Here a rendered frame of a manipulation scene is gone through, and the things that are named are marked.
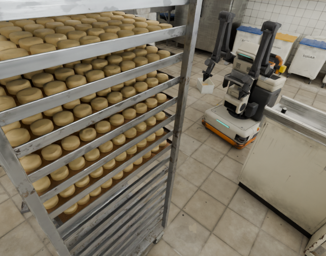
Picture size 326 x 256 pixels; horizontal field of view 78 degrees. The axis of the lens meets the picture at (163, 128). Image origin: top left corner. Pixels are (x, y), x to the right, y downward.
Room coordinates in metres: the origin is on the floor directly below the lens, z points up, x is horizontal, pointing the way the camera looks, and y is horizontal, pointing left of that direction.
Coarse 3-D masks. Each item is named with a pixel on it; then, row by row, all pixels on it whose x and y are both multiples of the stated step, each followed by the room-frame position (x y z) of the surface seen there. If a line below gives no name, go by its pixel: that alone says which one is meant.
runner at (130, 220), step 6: (162, 192) 0.72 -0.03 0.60; (150, 198) 0.68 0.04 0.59; (156, 198) 0.68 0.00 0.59; (144, 204) 0.64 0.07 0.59; (150, 204) 0.64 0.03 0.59; (138, 210) 0.60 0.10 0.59; (132, 216) 0.56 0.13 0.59; (126, 222) 0.53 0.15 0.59; (120, 228) 0.49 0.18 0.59; (114, 234) 0.45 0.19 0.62; (108, 240) 0.42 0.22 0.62; (102, 246) 0.39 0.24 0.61; (90, 252) 0.37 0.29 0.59; (96, 252) 0.37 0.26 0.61
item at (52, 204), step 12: (156, 132) 0.73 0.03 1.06; (144, 144) 0.64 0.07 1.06; (120, 156) 0.55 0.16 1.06; (132, 156) 0.58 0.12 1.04; (108, 168) 0.50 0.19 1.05; (84, 180) 0.43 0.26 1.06; (96, 180) 0.45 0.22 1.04; (60, 192) 0.38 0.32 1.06; (72, 192) 0.38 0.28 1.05; (48, 204) 0.33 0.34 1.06; (60, 204) 0.34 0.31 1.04
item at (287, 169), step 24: (264, 120) 1.29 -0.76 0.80; (312, 120) 1.28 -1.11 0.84; (264, 144) 1.23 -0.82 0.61; (288, 144) 1.13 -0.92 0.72; (312, 144) 1.04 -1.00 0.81; (264, 168) 1.17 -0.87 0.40; (288, 168) 1.07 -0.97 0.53; (312, 168) 0.98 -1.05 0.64; (264, 192) 1.10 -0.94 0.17; (288, 192) 1.00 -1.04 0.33; (312, 192) 0.92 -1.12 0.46; (288, 216) 0.93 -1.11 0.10; (312, 216) 0.85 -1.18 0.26
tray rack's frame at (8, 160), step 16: (0, 128) 0.27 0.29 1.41; (0, 144) 0.26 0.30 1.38; (0, 160) 0.25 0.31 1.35; (16, 160) 0.27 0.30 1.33; (16, 176) 0.26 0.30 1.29; (32, 192) 0.27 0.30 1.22; (32, 208) 0.26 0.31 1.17; (112, 208) 0.84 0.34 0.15; (128, 208) 0.86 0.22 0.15; (48, 224) 0.27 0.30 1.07; (96, 224) 0.71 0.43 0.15; (160, 224) 0.75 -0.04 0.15; (112, 240) 0.61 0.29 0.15; (144, 240) 0.63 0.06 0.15
